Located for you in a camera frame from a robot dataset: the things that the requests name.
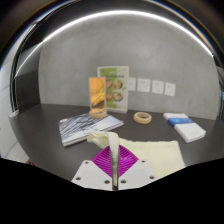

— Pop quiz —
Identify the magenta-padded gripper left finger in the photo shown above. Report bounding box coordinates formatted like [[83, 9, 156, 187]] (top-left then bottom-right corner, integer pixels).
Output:
[[71, 145, 115, 191]]

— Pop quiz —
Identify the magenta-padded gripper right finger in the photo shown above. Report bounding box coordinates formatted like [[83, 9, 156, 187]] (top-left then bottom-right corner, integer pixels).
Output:
[[117, 144, 158, 191]]

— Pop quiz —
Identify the cream towel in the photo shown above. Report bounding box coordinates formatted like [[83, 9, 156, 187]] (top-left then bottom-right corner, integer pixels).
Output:
[[87, 131, 187, 188]]

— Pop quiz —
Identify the grey striped magazine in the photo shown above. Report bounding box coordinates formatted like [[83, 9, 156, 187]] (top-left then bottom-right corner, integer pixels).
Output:
[[58, 112, 125, 148]]

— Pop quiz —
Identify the white and blue booklet stack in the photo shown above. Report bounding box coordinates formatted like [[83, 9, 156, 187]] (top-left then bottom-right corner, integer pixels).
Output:
[[162, 112, 207, 144]]

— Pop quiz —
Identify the green and white leaflet stand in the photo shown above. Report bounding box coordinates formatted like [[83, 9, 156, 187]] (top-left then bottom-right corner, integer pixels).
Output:
[[96, 65, 130, 114]]

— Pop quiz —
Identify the curved white light strip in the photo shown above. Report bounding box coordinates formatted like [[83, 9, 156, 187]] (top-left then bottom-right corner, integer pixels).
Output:
[[14, 9, 215, 78]]

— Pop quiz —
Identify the wooden tape ring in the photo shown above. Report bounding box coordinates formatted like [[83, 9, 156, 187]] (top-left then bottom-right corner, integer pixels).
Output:
[[133, 111, 153, 125]]

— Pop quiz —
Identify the white wall socket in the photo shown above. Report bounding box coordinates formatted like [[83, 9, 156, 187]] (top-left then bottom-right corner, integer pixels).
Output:
[[164, 81, 177, 98], [128, 77, 137, 92], [151, 79, 165, 95], [137, 78, 152, 94]]

